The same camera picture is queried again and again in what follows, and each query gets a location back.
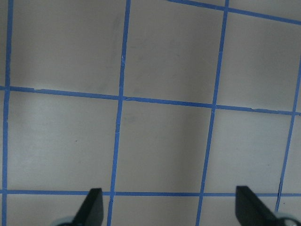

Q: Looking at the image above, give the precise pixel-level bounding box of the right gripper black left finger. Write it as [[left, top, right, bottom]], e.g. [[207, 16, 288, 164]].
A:
[[72, 188, 104, 226]]

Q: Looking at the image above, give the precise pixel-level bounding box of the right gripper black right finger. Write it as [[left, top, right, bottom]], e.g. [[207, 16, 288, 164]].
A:
[[236, 186, 282, 226]]

